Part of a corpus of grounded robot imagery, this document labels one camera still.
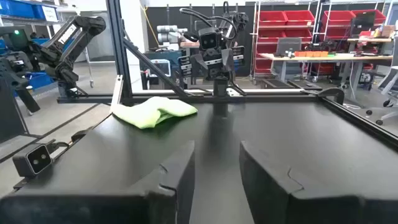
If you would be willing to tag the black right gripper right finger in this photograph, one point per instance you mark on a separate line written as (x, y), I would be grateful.
(311, 193)

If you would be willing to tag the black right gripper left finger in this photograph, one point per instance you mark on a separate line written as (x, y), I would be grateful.
(124, 193)

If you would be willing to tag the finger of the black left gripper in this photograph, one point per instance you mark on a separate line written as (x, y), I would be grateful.
(199, 66)
(228, 59)

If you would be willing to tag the lime green towel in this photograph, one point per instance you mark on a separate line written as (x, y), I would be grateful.
(149, 112)

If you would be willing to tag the black background robot arm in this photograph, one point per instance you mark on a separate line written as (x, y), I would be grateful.
(71, 40)

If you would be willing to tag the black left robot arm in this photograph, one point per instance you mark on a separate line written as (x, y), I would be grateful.
(239, 20)

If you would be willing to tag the blue cart with screen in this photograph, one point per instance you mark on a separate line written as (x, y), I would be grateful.
(158, 67)

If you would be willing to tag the red plastic storage bin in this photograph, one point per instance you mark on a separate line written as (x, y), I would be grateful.
(271, 35)
(379, 17)
(337, 18)
(272, 18)
(299, 17)
(298, 34)

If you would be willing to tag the black floor mat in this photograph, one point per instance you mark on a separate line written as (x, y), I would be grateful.
(276, 84)

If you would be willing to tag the black partition panel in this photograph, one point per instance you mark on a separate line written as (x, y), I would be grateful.
(177, 15)

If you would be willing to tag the grey laptop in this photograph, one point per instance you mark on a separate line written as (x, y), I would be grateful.
(288, 46)

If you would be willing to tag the row of orange blocks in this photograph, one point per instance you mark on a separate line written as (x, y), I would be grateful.
(311, 53)

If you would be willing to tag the light wood top desk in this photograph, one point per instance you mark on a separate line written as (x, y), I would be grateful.
(342, 57)

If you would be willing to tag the grey office chair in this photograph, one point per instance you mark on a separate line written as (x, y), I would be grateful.
(390, 82)

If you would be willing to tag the black monitor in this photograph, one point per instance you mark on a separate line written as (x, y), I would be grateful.
(362, 24)

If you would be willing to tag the blue plastic storage bin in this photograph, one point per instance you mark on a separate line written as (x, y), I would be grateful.
(40, 80)
(18, 7)

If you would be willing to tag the white label sign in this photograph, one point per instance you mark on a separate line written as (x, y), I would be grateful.
(49, 13)

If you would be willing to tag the small cardboard box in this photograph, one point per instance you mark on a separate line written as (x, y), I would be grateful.
(388, 31)

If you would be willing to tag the black device with green light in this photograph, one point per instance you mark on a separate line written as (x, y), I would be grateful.
(15, 62)

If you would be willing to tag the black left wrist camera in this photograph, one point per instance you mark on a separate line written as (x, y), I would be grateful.
(210, 39)

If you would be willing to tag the black aluminium table frame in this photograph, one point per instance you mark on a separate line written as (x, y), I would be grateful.
(116, 46)

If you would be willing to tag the small black table-level camera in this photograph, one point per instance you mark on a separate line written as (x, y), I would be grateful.
(34, 160)

